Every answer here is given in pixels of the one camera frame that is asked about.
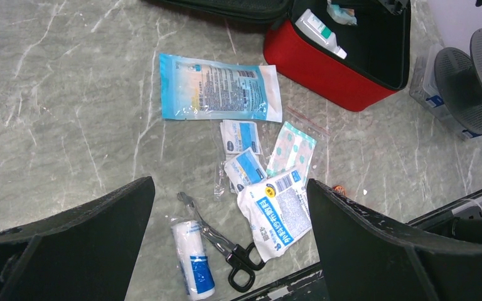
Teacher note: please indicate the white bandage roll blue label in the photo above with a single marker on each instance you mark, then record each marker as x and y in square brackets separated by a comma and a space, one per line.
[193, 261]

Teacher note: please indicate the alcohol wipes clear bag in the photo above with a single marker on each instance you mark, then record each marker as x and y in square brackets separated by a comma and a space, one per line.
[242, 148]

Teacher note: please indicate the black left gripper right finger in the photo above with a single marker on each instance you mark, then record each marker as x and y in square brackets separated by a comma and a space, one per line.
[399, 253]

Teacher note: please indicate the white gauze dressing packet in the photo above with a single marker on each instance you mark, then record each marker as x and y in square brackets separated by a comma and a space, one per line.
[277, 211]

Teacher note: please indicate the red medicine kit case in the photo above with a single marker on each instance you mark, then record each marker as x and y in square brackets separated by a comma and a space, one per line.
[352, 53]

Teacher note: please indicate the white bottle green label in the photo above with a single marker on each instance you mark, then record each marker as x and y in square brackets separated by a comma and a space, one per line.
[311, 26]

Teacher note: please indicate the black handled scissors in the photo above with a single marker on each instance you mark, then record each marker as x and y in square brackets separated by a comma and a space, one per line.
[238, 257]

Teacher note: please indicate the grey filament spool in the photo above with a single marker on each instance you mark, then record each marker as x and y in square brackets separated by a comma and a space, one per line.
[459, 82]

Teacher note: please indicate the teal header small items bag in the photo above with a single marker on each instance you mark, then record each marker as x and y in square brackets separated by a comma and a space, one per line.
[344, 16]

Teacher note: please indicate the blue cotton swab packet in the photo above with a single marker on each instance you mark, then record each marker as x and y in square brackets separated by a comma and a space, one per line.
[196, 89]

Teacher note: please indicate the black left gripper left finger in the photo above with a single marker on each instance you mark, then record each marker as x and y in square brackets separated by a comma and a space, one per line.
[84, 253]

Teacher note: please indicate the adhesive bandages clear bag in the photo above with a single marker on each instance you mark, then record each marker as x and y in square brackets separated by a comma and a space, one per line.
[301, 143]

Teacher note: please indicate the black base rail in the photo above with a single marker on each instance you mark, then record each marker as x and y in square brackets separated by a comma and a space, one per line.
[390, 249]

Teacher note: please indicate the small orange cap piece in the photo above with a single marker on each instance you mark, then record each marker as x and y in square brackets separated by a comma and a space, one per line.
[340, 190]

